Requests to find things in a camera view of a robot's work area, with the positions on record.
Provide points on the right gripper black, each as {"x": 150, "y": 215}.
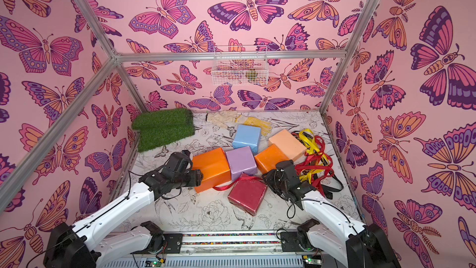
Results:
{"x": 273, "y": 178}

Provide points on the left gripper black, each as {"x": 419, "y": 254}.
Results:
{"x": 196, "y": 178}

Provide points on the orange gift box front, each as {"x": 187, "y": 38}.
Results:
{"x": 269, "y": 158}

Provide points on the peach gift box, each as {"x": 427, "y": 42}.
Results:
{"x": 288, "y": 144}

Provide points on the dark red gift box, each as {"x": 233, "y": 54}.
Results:
{"x": 248, "y": 193}

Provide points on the large orange gift box back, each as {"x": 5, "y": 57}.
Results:
{"x": 214, "y": 167}

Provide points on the purple gift box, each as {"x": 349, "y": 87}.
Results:
{"x": 241, "y": 161}

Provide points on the yellow ribbon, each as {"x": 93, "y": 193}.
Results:
{"x": 314, "y": 147}
{"x": 313, "y": 174}

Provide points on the black printed ribbon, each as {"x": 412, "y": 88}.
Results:
{"x": 332, "y": 185}

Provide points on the light blue gift box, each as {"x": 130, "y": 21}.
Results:
{"x": 247, "y": 135}

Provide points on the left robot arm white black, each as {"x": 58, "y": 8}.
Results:
{"x": 88, "y": 243}

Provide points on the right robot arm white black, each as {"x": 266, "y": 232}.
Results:
{"x": 350, "y": 242}

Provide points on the green artificial grass mat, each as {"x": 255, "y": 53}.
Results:
{"x": 163, "y": 127}

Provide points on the white work glove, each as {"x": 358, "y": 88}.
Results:
{"x": 223, "y": 119}

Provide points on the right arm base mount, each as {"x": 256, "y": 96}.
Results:
{"x": 297, "y": 240}

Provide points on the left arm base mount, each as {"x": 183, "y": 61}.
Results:
{"x": 162, "y": 242}

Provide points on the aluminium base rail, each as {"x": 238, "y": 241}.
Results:
{"x": 228, "y": 250}

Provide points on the white wire basket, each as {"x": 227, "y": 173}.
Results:
{"x": 240, "y": 65}

